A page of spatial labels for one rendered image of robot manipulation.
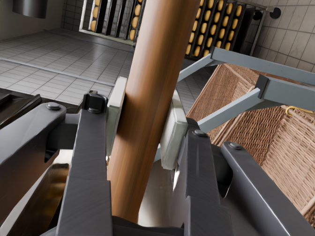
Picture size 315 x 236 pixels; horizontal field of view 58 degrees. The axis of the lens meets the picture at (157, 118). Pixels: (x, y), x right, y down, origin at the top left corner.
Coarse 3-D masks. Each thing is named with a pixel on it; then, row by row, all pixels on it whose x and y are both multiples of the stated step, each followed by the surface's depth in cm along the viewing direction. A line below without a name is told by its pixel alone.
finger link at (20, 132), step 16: (32, 112) 12; (48, 112) 13; (64, 112) 13; (16, 128) 11; (32, 128) 11; (48, 128) 12; (0, 144) 9; (16, 144) 10; (32, 144) 10; (0, 160) 9; (16, 160) 9; (32, 160) 11; (48, 160) 13; (0, 176) 9; (16, 176) 10; (32, 176) 11; (0, 192) 9; (16, 192) 10; (0, 208) 9
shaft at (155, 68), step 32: (160, 0) 15; (192, 0) 15; (160, 32) 16; (160, 64) 16; (128, 96) 17; (160, 96) 17; (128, 128) 18; (160, 128) 18; (128, 160) 18; (128, 192) 19
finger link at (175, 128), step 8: (176, 96) 20; (176, 104) 18; (168, 112) 18; (176, 112) 16; (168, 120) 17; (176, 120) 15; (184, 120) 15; (168, 128) 17; (176, 128) 15; (184, 128) 15; (168, 136) 16; (176, 136) 15; (160, 144) 18; (168, 144) 16; (176, 144) 15; (168, 152) 16; (176, 152) 16; (168, 160) 16; (176, 160) 16; (168, 168) 16
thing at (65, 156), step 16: (80, 112) 132; (64, 160) 104; (48, 176) 87; (64, 176) 106; (32, 192) 75; (48, 192) 88; (16, 208) 69; (32, 208) 75; (48, 208) 89; (16, 224) 66; (32, 224) 76; (48, 224) 90
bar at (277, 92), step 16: (192, 64) 104; (208, 64) 103; (240, 64) 102; (256, 64) 102; (272, 64) 102; (272, 80) 55; (304, 80) 104; (256, 96) 57; (272, 96) 56; (288, 96) 56; (304, 96) 56; (224, 112) 58; (240, 112) 58; (208, 128) 59
